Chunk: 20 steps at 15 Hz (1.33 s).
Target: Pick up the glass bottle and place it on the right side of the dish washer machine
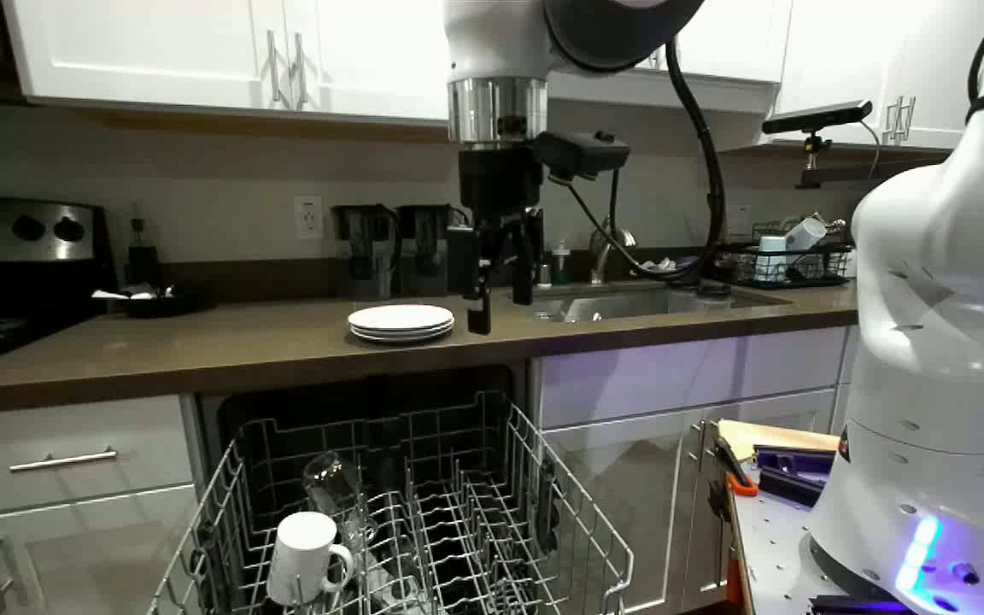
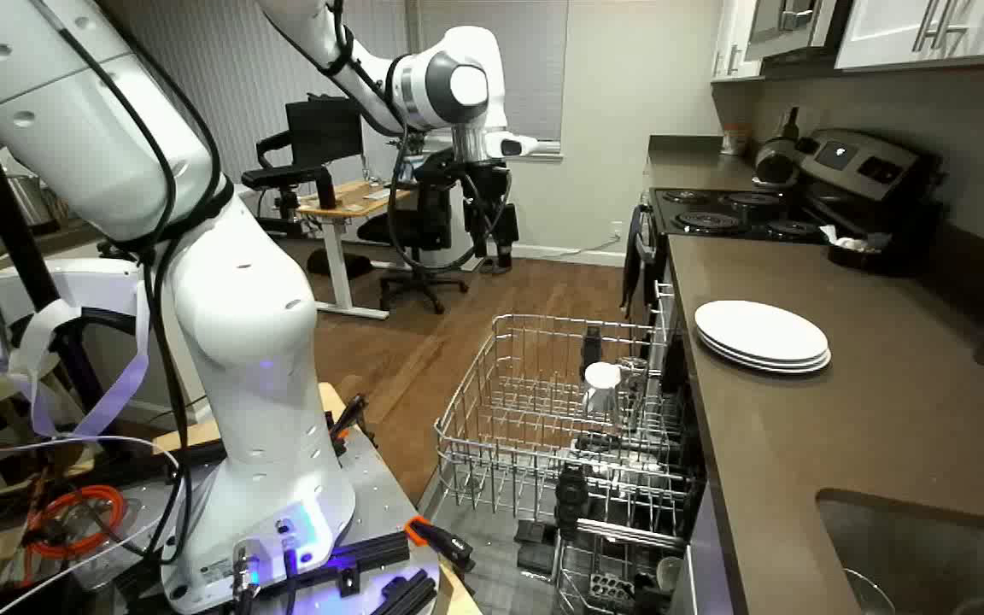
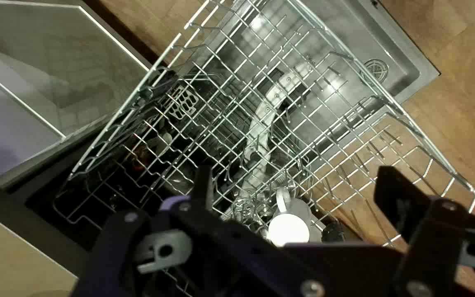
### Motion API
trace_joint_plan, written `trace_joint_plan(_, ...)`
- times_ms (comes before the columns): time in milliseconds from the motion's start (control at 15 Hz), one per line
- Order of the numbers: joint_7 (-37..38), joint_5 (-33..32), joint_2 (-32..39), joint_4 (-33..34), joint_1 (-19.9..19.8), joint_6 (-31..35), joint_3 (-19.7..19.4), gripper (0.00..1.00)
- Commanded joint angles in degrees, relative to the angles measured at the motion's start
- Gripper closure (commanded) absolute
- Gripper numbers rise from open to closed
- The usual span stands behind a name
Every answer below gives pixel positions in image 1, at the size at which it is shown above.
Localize black stove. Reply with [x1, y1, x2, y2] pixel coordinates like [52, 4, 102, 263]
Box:
[0, 199, 116, 355]

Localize white upper cabinets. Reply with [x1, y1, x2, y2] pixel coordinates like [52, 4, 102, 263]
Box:
[0, 0, 984, 151]

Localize wire dishwasher rack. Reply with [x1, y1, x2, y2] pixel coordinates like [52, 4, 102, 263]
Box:
[144, 394, 635, 615]

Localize white ceramic mug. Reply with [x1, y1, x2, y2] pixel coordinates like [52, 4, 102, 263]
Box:
[266, 512, 356, 609]

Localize stack of white plates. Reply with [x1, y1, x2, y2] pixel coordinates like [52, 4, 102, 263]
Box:
[345, 304, 455, 344]

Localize black dish on counter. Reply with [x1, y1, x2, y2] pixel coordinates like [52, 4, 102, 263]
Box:
[94, 284, 206, 319]

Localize black coffee maker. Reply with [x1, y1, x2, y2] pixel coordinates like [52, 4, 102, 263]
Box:
[330, 202, 472, 301]

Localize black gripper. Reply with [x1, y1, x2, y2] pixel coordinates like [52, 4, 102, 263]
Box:
[459, 134, 628, 336]

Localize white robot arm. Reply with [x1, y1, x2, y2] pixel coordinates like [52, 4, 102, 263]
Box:
[445, 0, 984, 615]

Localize stainless kitchen sink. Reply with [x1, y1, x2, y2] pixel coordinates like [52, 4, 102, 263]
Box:
[531, 286, 778, 324]

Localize white lower drawer cabinet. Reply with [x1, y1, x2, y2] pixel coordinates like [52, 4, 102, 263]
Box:
[0, 396, 195, 615]

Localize dish drying rack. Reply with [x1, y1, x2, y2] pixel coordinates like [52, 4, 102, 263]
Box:
[728, 217, 854, 290]

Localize black camera on stand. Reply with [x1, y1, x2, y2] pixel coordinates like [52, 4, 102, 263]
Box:
[763, 99, 874, 188]

